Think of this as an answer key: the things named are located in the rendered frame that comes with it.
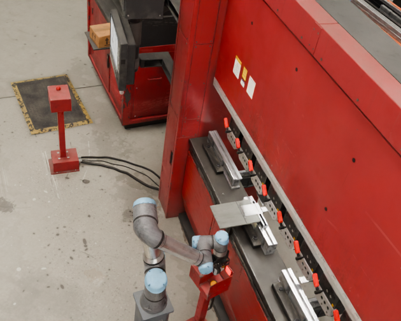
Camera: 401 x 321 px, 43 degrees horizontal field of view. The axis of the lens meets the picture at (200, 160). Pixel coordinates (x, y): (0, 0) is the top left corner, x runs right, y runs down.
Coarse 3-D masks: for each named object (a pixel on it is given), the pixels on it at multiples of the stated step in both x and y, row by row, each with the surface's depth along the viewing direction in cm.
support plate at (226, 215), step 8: (248, 200) 314; (216, 208) 305; (224, 208) 306; (232, 208) 307; (216, 216) 301; (224, 216) 302; (232, 216) 302; (240, 216) 303; (248, 216) 304; (256, 216) 305; (224, 224) 297; (232, 224) 298; (240, 224) 298
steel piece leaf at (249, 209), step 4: (248, 204) 311; (252, 204) 311; (240, 208) 306; (244, 208) 308; (248, 208) 308; (252, 208) 309; (256, 208) 309; (244, 212) 306; (248, 212) 306; (252, 212) 307; (256, 212) 307; (244, 216) 303
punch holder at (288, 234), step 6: (288, 216) 264; (288, 222) 264; (294, 222) 259; (288, 228) 265; (294, 228) 259; (282, 234) 272; (288, 234) 266; (294, 234) 260; (300, 234) 258; (288, 240) 266; (294, 240) 261; (300, 240) 262; (288, 246) 267; (300, 246) 267
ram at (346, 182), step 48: (240, 0) 286; (240, 48) 294; (288, 48) 243; (240, 96) 302; (288, 96) 248; (336, 96) 211; (288, 144) 254; (336, 144) 216; (384, 144) 187; (288, 192) 261; (336, 192) 220; (384, 192) 190; (336, 240) 225; (384, 240) 194; (336, 288) 230; (384, 288) 197
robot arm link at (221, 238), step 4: (216, 232) 267; (220, 232) 267; (224, 232) 267; (216, 236) 265; (220, 236) 265; (224, 236) 265; (228, 236) 266; (216, 240) 265; (220, 240) 264; (224, 240) 264; (228, 240) 266; (216, 244) 266; (220, 244) 265; (224, 244) 265; (216, 248) 268; (220, 248) 268; (224, 248) 269; (220, 252) 270
